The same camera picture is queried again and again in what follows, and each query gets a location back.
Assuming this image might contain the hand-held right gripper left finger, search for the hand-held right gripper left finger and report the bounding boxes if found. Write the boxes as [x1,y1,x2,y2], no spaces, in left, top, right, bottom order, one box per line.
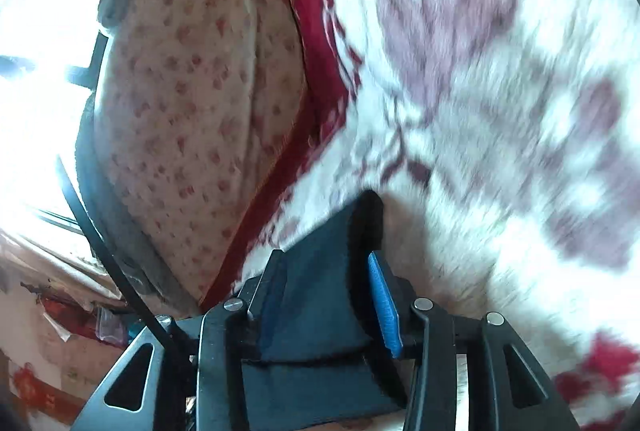
[70,250,288,431]

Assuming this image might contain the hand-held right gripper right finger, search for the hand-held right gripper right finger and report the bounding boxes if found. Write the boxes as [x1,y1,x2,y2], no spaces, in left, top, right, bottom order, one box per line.
[367,251,582,431]

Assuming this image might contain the black pants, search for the black pants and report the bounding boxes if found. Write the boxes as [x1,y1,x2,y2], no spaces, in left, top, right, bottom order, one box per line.
[240,190,417,430]

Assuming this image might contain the grey fleece blanket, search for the grey fleece blanket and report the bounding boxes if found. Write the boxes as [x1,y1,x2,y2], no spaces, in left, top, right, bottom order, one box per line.
[75,0,201,314]

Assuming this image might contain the clear plastic bag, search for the clear plastic bag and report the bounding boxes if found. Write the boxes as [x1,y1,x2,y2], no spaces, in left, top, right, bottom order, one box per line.
[96,305,127,344]

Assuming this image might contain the pink floral quilt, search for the pink floral quilt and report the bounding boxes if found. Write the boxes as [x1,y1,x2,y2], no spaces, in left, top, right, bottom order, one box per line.
[92,0,312,308]

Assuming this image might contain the white red floral blanket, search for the white red floral blanket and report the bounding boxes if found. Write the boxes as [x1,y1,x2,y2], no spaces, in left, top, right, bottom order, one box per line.
[200,0,640,431]

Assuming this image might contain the beige curtain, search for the beige curtain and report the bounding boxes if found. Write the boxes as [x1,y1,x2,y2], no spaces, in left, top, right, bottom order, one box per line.
[0,228,123,307]

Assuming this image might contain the bright window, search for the bright window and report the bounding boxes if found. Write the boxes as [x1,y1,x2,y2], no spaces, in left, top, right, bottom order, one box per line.
[0,0,112,234]

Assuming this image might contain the black cable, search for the black cable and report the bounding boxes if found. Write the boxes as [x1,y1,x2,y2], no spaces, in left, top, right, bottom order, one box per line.
[56,155,177,349]

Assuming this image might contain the red paper wall decoration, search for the red paper wall decoration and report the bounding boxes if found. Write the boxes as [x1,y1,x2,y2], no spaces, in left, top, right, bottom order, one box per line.
[12,361,58,409]

